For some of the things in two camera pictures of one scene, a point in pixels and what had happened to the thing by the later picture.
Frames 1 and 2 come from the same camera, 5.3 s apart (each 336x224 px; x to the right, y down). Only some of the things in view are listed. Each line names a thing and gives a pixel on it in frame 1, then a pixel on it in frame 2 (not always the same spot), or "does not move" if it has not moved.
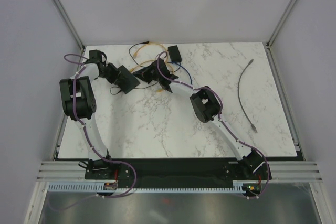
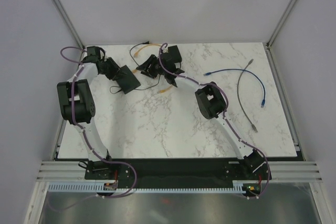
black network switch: x=125 y=81 does not move
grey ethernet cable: x=252 y=125 does not move
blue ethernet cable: x=168 y=62 -> x=263 y=103
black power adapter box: x=174 y=53 does not move
